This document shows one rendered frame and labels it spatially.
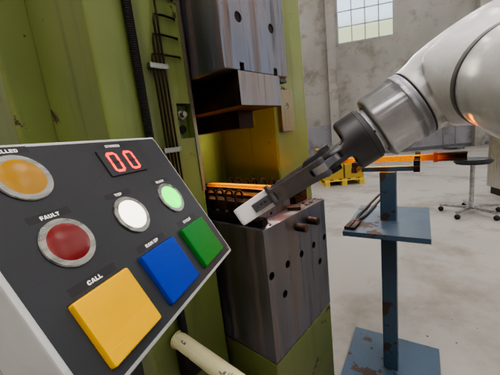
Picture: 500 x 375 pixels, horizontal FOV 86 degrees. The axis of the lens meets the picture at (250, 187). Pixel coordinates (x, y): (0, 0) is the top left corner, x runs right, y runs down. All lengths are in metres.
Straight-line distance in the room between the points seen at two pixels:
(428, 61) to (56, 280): 0.45
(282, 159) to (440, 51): 0.88
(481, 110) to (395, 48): 11.58
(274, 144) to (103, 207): 0.87
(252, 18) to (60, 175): 0.70
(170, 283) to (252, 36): 0.72
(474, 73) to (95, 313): 0.41
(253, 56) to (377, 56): 10.88
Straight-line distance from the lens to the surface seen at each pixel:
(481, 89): 0.30
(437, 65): 0.37
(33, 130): 1.14
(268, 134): 1.18
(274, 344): 0.97
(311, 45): 11.52
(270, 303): 0.88
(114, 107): 0.74
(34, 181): 0.38
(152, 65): 0.80
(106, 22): 0.80
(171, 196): 0.50
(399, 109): 0.37
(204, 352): 0.83
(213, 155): 1.34
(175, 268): 0.42
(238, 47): 0.84
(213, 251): 0.50
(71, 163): 0.42
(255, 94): 0.85
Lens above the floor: 1.18
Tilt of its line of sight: 11 degrees down
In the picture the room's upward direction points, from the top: 6 degrees counter-clockwise
